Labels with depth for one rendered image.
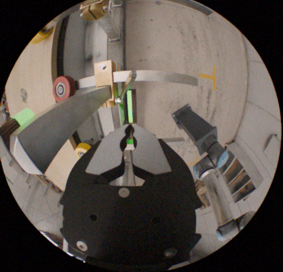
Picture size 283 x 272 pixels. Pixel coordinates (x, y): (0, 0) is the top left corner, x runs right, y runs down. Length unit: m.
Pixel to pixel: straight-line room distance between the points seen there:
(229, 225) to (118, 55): 1.04
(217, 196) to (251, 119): 2.29
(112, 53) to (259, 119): 2.73
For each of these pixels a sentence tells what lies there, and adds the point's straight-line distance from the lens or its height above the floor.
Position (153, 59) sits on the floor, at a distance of 1.17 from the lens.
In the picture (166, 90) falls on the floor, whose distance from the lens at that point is 1.19.
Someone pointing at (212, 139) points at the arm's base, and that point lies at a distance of 0.90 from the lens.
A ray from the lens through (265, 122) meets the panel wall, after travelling 2.64.
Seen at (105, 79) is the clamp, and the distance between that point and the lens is 0.26.
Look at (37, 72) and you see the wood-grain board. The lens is 0.43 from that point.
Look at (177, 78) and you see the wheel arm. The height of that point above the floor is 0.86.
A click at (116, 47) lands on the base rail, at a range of 0.46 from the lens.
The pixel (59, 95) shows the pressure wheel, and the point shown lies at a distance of 0.31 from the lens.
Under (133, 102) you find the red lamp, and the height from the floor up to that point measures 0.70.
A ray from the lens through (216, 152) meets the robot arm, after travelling 0.84.
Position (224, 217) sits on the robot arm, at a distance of 0.72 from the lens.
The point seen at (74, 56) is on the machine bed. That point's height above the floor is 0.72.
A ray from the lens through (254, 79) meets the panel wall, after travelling 2.76.
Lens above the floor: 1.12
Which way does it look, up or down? 58 degrees down
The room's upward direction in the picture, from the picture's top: 176 degrees clockwise
